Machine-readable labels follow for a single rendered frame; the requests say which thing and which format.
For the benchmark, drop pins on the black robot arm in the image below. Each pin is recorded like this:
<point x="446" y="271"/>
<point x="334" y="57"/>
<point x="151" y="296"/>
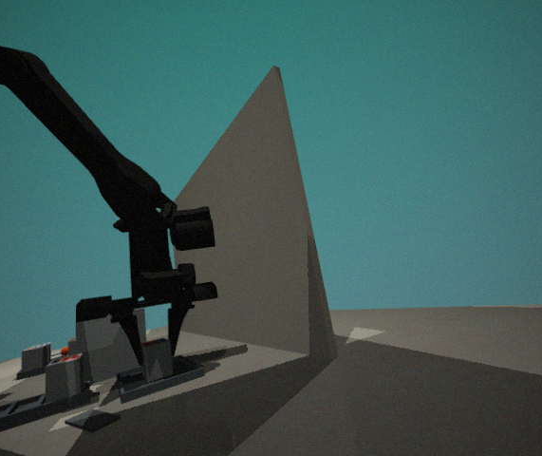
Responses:
<point x="131" y="193"/>

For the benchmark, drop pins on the orange-handled screwdriver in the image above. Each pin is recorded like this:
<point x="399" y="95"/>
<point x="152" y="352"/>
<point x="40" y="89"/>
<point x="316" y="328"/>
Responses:
<point x="63" y="352"/>

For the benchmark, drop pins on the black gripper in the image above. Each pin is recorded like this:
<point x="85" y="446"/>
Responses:
<point x="122" y="309"/>

